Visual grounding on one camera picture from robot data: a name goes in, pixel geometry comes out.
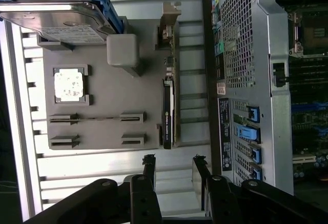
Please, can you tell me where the silver CPU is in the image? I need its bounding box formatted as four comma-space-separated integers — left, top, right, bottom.
53, 71, 85, 102

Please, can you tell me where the green RAM stick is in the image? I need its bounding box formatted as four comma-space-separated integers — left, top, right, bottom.
50, 116, 144, 121

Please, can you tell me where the CPU socket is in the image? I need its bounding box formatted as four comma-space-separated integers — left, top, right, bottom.
287, 11, 328, 58

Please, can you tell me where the dark blue slot clip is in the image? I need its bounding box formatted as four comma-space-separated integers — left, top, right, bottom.
247, 105, 261, 123
251, 166, 262, 181
250, 147, 262, 161

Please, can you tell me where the grey parts rack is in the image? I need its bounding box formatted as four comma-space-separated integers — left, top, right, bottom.
36, 16, 166, 151

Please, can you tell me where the green motherboard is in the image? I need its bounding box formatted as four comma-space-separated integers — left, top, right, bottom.
284, 3, 328, 191

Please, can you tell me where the blue expansion slot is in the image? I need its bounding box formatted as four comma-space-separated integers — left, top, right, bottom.
291, 101, 328, 111

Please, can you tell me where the hard drive in blue caddy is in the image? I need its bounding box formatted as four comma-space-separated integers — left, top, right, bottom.
0, 0, 121, 34

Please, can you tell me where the white expansion slot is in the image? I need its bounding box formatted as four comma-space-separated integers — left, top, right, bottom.
292, 154, 315, 164

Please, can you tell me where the silver hard disk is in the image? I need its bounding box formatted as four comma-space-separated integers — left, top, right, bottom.
0, 1, 110, 45

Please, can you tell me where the black silver PC case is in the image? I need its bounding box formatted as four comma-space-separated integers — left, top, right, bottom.
200, 0, 328, 216

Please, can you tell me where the light blue slot clip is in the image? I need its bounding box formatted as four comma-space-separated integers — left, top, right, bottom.
236, 124, 259, 142

